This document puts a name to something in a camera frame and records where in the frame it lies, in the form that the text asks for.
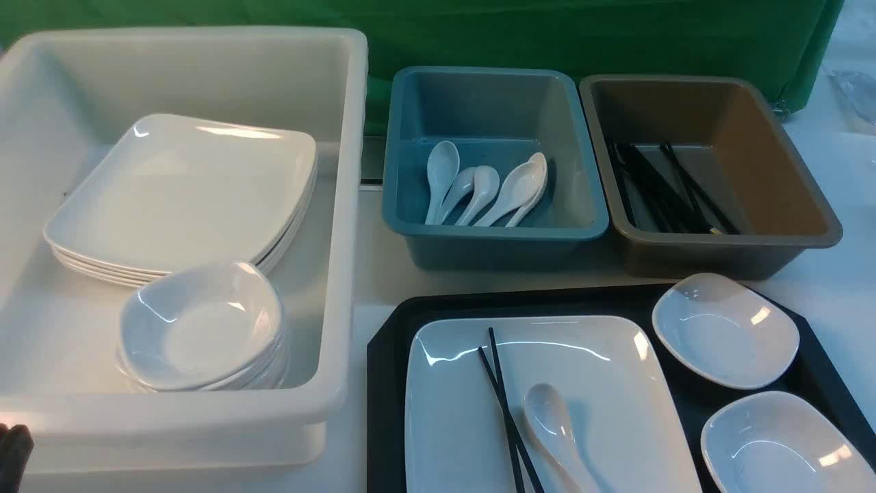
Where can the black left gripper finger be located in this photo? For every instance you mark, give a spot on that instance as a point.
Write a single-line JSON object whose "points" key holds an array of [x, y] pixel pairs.
{"points": [[16, 447]]}

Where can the black chopstick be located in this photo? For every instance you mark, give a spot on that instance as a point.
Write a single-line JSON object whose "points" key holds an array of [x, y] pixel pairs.
{"points": [[497, 383], [525, 460]]}

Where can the large white square plate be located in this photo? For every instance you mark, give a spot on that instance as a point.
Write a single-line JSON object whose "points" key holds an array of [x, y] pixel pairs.
{"points": [[624, 419]]}

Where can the white bowl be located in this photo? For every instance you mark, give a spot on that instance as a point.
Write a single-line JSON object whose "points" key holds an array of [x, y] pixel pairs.
{"points": [[725, 332], [199, 326], [774, 441]]}

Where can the top stacked white plate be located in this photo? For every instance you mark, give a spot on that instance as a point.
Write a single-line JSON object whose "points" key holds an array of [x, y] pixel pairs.
{"points": [[168, 143]]}

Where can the stack of white bowls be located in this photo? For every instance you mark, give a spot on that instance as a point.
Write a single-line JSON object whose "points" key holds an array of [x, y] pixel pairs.
{"points": [[268, 372]]}

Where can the stack of white plates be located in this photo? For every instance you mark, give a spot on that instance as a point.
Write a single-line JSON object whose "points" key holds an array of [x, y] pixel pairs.
{"points": [[96, 270]]}

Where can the large white plastic tub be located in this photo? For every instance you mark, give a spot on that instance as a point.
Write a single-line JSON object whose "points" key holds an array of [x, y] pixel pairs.
{"points": [[68, 95]]}

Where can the white spoon far left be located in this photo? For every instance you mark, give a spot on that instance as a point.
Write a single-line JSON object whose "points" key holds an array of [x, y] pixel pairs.
{"points": [[442, 167]]}

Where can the teal plastic bin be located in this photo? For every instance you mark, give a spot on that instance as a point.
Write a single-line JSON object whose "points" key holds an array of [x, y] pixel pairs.
{"points": [[496, 117]]}

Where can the black chopsticks bundle in bin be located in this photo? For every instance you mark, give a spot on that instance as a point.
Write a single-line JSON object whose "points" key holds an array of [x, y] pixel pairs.
{"points": [[672, 212]]}

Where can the brown plastic bin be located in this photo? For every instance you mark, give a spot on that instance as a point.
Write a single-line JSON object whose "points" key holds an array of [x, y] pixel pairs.
{"points": [[726, 136]]}

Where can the green cloth backdrop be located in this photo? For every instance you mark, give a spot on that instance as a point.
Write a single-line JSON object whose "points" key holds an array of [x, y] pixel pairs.
{"points": [[775, 45]]}

